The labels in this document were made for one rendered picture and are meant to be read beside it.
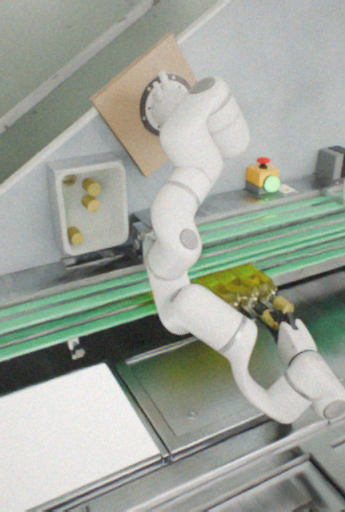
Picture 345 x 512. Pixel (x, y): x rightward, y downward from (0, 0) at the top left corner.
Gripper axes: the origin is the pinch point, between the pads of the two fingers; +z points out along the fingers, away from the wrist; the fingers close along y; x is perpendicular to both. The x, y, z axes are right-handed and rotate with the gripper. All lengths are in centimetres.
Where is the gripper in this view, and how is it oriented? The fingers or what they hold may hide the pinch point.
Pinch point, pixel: (277, 322)
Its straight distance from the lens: 128.6
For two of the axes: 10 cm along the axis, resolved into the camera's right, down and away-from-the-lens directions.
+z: -2.2, -4.8, 8.5
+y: 0.0, -8.7, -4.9
